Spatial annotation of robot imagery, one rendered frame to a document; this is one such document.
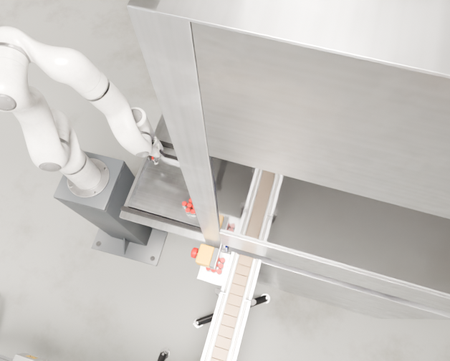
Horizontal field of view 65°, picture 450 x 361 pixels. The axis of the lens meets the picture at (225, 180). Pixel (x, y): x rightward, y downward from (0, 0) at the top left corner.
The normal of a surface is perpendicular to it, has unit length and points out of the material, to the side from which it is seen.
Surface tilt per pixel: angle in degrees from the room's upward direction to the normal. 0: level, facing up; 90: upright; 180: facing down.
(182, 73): 90
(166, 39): 90
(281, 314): 0
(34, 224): 0
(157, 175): 0
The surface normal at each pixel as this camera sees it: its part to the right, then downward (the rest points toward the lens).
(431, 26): -0.01, -0.36
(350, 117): -0.29, 0.90
